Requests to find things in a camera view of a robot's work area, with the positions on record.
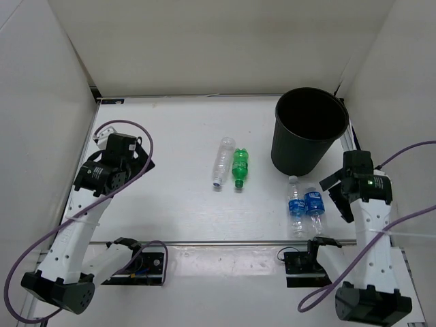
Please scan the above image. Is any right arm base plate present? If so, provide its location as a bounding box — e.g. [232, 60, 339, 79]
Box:
[277, 247, 331, 288]

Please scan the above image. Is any black plastic bin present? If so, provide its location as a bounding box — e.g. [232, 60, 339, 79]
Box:
[270, 87, 349, 176]

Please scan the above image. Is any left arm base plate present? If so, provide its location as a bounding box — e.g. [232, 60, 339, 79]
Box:
[102, 248, 167, 286]

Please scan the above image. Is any short blue label water bottle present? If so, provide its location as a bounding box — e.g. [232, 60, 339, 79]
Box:
[304, 184, 325, 235]

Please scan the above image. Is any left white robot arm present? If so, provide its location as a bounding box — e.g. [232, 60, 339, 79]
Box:
[21, 132, 155, 314]

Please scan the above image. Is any clear bottle blue cap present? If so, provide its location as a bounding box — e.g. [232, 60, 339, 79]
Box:
[213, 137, 236, 188]

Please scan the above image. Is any front aluminium rail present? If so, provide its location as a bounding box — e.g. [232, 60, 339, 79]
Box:
[89, 239, 358, 246]

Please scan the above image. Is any green plastic bottle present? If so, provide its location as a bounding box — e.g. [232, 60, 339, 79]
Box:
[232, 149, 249, 189]

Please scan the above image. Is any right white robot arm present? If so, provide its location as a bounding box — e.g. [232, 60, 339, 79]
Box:
[306, 150, 412, 326]

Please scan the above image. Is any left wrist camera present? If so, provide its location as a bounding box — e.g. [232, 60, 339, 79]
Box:
[93, 126, 116, 144]

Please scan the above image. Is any tall blue label water bottle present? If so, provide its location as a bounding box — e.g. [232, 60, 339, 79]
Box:
[287, 176, 305, 237]

